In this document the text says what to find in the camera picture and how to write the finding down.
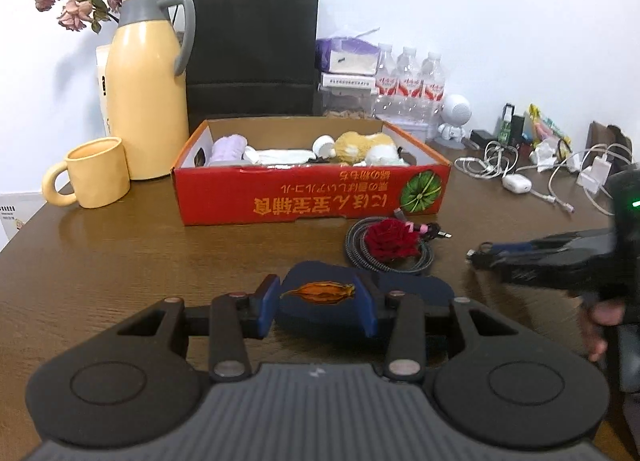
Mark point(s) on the plush toy yellow white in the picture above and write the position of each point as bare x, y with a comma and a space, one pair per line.
377, 149

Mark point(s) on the green hand sanitizer bottle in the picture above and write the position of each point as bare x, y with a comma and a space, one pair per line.
504, 132

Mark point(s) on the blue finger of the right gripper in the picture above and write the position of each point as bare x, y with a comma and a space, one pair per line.
505, 244
490, 260

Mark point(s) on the clear plastic food container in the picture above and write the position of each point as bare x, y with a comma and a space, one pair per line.
347, 95

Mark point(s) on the colourful snack packet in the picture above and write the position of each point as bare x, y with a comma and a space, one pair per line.
542, 127

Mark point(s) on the middle water bottle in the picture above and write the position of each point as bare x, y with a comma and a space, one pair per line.
409, 84

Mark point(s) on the left water bottle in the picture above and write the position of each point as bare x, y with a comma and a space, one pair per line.
386, 80

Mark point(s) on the white cloth in box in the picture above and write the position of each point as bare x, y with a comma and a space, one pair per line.
278, 157

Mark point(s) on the purple tissue pack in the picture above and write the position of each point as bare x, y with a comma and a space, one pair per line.
346, 55

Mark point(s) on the black power adapter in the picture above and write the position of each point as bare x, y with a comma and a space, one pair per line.
481, 137

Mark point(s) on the person right hand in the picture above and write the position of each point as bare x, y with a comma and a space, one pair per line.
592, 320

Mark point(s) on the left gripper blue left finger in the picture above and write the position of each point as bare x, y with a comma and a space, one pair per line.
264, 304

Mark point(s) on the white robot figurine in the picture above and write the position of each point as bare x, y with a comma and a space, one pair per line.
454, 114

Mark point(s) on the white wall charger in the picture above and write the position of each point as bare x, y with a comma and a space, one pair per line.
594, 176

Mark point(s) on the yellow ceramic mug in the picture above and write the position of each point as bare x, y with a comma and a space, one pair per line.
98, 174

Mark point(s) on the purple rolled towel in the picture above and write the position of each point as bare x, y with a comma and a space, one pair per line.
227, 150

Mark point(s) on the water bottle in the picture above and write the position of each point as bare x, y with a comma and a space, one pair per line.
386, 80
409, 84
433, 87

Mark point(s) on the right water bottle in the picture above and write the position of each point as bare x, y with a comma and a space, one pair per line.
433, 87

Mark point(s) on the red yarn flower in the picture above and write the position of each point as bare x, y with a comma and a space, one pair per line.
390, 239

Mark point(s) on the red cardboard box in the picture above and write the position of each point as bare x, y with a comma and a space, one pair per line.
244, 193

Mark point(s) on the yellow thermos jug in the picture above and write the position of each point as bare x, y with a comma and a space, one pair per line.
145, 79

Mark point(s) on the black paper shopping bag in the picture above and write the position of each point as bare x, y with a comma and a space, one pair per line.
252, 58

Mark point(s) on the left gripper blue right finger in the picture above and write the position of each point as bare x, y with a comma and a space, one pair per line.
369, 303

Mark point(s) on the navy blue pouch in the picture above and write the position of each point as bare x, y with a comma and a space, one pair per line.
317, 299

